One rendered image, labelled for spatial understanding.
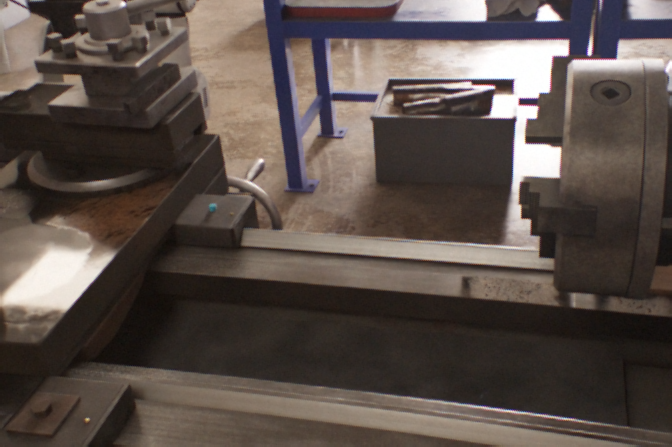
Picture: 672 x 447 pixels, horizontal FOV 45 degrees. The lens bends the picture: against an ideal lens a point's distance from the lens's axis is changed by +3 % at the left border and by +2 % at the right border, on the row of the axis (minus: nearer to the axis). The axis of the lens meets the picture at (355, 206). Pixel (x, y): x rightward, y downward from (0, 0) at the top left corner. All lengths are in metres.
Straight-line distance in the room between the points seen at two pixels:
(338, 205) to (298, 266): 1.76
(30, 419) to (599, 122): 0.69
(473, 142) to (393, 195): 0.36
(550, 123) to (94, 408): 0.61
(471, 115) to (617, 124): 2.23
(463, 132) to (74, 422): 2.19
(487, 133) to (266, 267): 1.84
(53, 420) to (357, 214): 2.03
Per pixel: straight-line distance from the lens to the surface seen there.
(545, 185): 0.84
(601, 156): 0.79
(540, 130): 0.91
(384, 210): 2.92
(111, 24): 1.27
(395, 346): 1.22
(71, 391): 1.04
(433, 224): 2.83
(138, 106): 1.22
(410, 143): 3.01
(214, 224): 1.28
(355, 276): 1.19
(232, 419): 1.00
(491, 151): 3.00
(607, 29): 2.68
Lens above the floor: 1.54
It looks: 31 degrees down
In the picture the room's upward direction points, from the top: 5 degrees counter-clockwise
